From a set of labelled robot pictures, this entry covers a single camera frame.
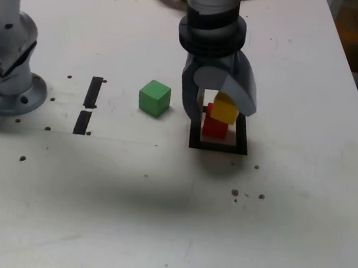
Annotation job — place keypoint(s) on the green cube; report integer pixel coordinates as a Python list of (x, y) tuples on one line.
[(152, 99)]

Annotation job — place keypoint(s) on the red cube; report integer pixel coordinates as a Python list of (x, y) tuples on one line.
[(213, 130)]

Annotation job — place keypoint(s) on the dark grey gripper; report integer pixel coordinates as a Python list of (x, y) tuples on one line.
[(214, 60)]

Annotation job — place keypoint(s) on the black tape strip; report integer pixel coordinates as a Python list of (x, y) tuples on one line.
[(93, 91)]

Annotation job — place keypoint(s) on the yellow cube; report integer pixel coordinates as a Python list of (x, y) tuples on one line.
[(222, 111)]

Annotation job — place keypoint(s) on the black tape square outline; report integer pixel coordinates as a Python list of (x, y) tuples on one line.
[(242, 138)]

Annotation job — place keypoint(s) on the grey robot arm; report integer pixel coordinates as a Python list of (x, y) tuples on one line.
[(212, 20)]

